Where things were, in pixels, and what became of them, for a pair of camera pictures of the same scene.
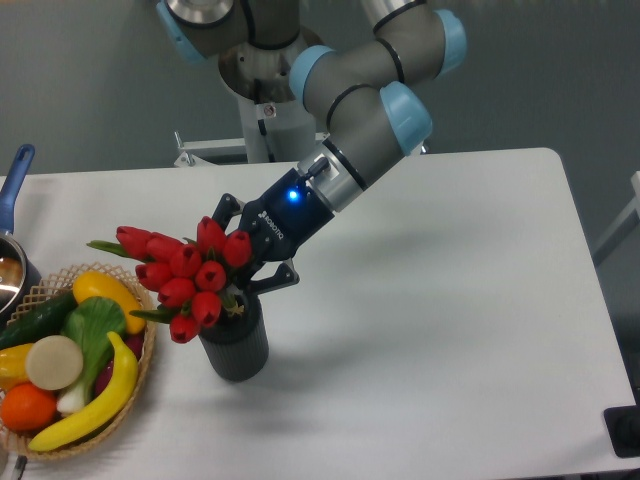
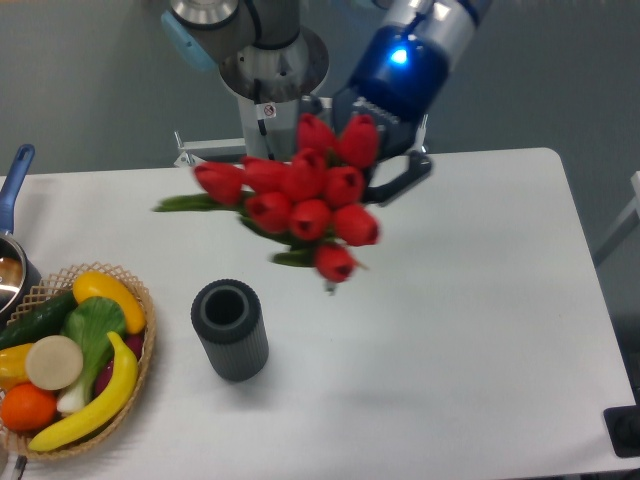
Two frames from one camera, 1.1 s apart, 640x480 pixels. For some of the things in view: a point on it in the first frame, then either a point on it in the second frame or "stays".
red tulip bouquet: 188,275 to 307,204
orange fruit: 25,406 stays
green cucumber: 44,320 stays
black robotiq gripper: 281,224 to 398,78
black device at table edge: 624,427 stays
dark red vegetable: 135,343 stays
